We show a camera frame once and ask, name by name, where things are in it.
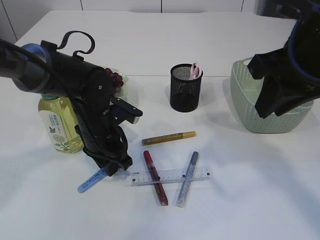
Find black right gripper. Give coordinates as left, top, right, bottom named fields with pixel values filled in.
left=248, top=37, right=320, bottom=119

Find silver glitter marker pen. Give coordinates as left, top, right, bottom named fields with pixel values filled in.
left=175, top=151, right=199, bottom=208

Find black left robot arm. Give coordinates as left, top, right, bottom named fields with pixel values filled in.
left=0, top=40, right=142, bottom=176

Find blue capped scissors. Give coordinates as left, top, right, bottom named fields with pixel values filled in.
left=77, top=168, right=108, bottom=194

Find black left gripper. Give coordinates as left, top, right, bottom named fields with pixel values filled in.
left=72, top=98, right=133, bottom=177

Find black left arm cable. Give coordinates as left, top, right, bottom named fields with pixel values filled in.
left=0, top=30, right=128, bottom=161

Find gold glitter marker pen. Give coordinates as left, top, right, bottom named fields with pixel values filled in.
left=141, top=131, right=197, bottom=146

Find clear plastic ruler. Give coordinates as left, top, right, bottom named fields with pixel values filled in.
left=129, top=166, right=212, bottom=187

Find pink capped scissors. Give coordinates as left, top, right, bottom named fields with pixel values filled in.
left=188, top=62, right=203, bottom=80

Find black mesh pen holder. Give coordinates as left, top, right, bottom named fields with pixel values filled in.
left=169, top=63, right=203, bottom=113

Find red glitter marker pen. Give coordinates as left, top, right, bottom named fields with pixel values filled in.
left=143, top=150, right=169, bottom=206

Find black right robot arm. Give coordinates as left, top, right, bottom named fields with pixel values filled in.
left=247, top=0, right=320, bottom=119

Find yellow tea bottle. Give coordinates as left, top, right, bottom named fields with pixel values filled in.
left=38, top=93, right=84, bottom=154

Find purple artificial grape bunch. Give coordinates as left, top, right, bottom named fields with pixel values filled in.
left=105, top=67, right=124, bottom=95

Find green woven plastic basket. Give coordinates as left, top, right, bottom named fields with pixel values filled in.
left=230, top=57, right=314, bottom=134

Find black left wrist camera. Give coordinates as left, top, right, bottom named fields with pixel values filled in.
left=109, top=96, right=143, bottom=125

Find green wavy glass plate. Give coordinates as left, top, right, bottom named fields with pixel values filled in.
left=110, top=68, right=129, bottom=99

